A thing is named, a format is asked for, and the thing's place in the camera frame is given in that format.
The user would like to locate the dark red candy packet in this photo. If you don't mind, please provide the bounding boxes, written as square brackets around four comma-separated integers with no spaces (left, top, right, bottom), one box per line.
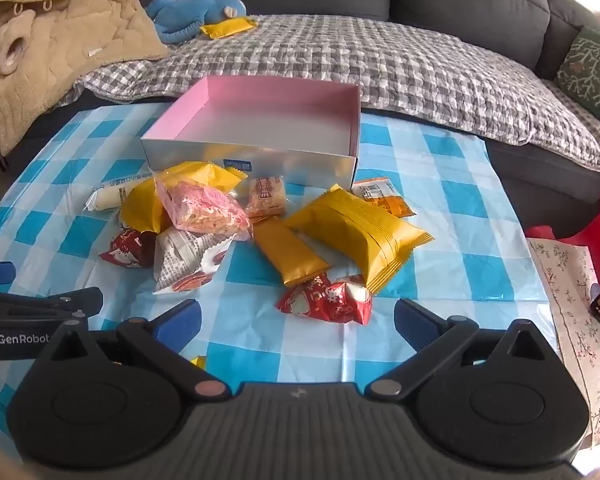
[99,228,157,268]

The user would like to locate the silver pink open box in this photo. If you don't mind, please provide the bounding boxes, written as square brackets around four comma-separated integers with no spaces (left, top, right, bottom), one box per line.
[140,76,361,188]

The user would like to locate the yellow pillow snack pack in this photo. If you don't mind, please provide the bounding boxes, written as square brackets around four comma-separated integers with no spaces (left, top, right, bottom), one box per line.
[121,162,248,234]

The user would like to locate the gold snack bar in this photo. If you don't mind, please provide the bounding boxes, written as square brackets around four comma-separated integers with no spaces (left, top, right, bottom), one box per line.
[253,218,330,287]

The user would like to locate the blue checkered tablecloth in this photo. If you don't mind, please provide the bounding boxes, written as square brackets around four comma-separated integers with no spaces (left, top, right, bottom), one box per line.
[0,104,555,387]

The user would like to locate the orange white snack packet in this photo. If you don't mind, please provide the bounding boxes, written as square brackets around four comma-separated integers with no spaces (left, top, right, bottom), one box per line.
[351,177,415,218]

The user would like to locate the green embroidered cushion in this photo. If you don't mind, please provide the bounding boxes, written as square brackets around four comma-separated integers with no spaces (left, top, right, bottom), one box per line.
[555,27,600,121]

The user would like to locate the grey checkered quilt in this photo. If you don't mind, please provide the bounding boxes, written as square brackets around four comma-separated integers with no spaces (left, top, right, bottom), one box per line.
[66,15,600,172]

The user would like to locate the white cream roll packet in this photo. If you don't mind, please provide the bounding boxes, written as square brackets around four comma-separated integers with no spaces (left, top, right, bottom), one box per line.
[84,174,150,212]

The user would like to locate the pink rice cracker pack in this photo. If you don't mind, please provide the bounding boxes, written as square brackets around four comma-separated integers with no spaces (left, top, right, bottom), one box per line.
[155,177,252,240]

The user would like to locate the blue plush toy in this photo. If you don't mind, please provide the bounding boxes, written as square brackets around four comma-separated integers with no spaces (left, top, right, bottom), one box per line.
[145,0,247,44]

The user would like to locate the white nut kernels packet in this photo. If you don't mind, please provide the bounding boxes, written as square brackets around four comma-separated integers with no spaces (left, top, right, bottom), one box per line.
[154,228,234,295]

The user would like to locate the yellow snack on sofa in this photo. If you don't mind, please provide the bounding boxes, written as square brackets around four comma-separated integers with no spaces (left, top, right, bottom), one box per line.
[200,16,258,40]

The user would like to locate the floral fabric bag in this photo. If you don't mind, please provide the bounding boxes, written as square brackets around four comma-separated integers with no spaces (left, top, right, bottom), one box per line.
[528,238,600,448]

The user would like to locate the large yellow snack pack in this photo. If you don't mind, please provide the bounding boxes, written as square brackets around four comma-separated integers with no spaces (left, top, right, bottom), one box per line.
[284,184,434,294]

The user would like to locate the brown beef biscuit pack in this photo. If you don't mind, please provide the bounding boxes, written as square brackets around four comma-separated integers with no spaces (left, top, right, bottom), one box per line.
[245,177,287,221]

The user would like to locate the beige fleece jacket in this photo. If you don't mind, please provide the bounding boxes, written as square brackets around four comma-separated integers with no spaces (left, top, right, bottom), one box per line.
[0,0,166,155]

